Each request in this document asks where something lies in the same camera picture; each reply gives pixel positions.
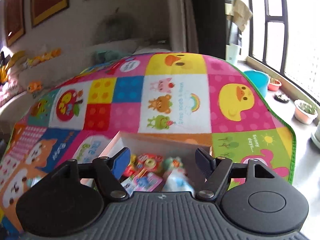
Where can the dark small dish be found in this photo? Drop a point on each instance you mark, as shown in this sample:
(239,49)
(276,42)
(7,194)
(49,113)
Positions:
(281,97)

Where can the pink blue card pack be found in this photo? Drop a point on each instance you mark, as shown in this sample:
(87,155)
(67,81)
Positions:
(146,183)

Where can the blue plastic basin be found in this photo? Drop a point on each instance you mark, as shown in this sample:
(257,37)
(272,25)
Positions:
(259,79)

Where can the pink cardboard box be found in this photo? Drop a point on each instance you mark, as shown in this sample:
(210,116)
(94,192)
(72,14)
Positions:
(159,149)

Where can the orange fish plush toy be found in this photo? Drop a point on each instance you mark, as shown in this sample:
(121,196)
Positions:
(34,87)

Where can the colourful cartoon play mat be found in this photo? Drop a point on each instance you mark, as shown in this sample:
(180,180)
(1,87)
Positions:
(177,95)

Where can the white ribbed plant pot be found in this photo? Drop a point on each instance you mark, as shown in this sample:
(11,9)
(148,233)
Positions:
(315,136)

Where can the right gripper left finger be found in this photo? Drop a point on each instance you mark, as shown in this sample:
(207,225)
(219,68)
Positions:
(108,171)

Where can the blue white tissue pack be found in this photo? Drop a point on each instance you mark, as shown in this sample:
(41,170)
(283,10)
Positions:
(177,181)

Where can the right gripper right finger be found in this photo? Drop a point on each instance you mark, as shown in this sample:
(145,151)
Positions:
(216,172)

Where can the yellow plush toys row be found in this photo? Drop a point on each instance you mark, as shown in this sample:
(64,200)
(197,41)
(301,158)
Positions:
(42,58)

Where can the red plant bowl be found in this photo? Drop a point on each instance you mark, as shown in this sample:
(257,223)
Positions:
(274,84)

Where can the pink flower bowl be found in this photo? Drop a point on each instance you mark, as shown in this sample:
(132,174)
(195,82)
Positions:
(305,112)

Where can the hanging beige cloth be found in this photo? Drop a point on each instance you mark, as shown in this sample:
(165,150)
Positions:
(241,14)

